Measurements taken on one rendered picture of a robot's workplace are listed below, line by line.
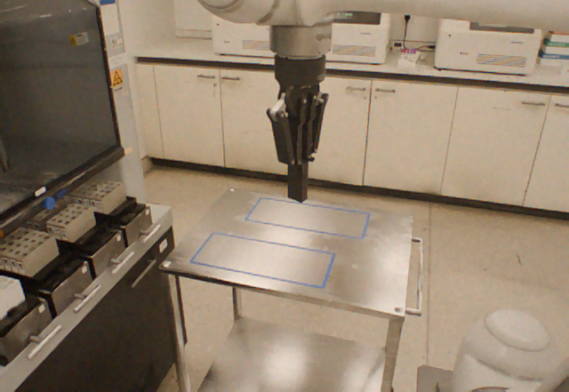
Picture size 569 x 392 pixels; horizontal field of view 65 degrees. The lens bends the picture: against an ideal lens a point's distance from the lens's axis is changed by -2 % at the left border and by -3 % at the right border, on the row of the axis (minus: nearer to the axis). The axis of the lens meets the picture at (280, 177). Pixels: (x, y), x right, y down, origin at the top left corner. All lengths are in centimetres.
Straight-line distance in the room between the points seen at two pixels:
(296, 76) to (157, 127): 296
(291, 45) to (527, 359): 59
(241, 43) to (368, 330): 193
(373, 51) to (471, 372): 231
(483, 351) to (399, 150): 232
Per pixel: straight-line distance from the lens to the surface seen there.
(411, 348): 215
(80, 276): 128
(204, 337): 214
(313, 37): 63
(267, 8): 46
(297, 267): 115
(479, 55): 291
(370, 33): 289
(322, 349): 169
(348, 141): 306
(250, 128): 323
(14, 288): 118
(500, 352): 83
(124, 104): 148
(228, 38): 313
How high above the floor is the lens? 152
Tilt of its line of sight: 26 degrees down
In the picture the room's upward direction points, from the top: straight up
